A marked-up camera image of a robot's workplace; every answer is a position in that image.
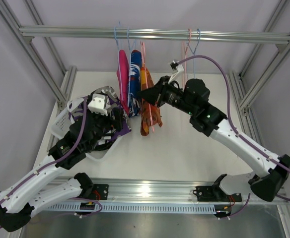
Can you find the blue hanger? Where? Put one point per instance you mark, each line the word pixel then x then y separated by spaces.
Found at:
pixel 193 51
pixel 130 49

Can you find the pink trousers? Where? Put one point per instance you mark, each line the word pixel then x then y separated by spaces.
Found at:
pixel 123 79

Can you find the right aluminium frame post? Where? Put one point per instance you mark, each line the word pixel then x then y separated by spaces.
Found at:
pixel 244 99

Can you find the pink hanger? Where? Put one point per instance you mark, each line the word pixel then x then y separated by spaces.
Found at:
pixel 147 118
pixel 185 48

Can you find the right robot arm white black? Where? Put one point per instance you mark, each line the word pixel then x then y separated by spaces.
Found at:
pixel 269 171

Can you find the blue white patterned trousers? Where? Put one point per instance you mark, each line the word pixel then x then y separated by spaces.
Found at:
pixel 135 112

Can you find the left aluminium frame post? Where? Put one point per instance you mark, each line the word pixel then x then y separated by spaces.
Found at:
pixel 62 95

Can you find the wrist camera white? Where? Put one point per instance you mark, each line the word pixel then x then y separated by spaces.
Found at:
pixel 178 70
pixel 99 104

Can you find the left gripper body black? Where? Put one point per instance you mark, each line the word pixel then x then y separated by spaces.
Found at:
pixel 116 122

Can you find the white plastic basket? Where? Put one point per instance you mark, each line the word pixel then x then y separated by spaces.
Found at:
pixel 61 126

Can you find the orange patterned trousers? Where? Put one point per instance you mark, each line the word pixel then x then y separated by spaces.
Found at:
pixel 155 111

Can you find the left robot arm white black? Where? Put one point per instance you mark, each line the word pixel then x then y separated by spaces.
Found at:
pixel 25 199

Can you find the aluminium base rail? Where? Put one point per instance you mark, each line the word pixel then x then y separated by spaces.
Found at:
pixel 150 191

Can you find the slotted cable duct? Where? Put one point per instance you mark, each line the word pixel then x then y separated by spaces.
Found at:
pixel 115 207

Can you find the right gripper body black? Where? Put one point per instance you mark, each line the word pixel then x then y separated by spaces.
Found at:
pixel 173 96

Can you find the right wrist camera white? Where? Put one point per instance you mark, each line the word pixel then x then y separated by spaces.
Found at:
pixel 178 70

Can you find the aluminium frame post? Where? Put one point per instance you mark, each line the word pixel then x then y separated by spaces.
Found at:
pixel 62 95
pixel 244 99

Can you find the purple grey patterned trousers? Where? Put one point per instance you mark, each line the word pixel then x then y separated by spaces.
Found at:
pixel 93 137

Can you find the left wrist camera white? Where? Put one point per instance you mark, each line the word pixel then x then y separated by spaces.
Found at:
pixel 99 104

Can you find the aluminium hanging rail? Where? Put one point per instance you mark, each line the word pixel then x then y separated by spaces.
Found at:
pixel 154 34

